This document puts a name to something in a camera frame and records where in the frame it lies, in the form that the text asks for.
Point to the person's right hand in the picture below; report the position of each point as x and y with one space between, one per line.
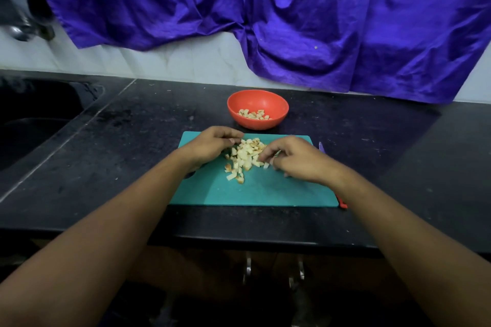
303 160

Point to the person's left hand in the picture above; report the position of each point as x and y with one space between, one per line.
209 145

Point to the pile of diced apple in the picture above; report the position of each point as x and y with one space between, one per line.
244 156

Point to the teal plastic cutting board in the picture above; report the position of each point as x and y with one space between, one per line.
207 189

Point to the orange bowl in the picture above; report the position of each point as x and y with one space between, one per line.
238 101

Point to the person's right forearm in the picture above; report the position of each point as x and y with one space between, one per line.
422 246

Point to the person's left forearm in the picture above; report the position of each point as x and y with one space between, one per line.
84 254

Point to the purple cloth curtain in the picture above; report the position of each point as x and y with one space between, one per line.
345 16

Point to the dark kitchen sink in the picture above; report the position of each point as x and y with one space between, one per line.
34 116

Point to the metal faucet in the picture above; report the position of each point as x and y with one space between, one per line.
27 28

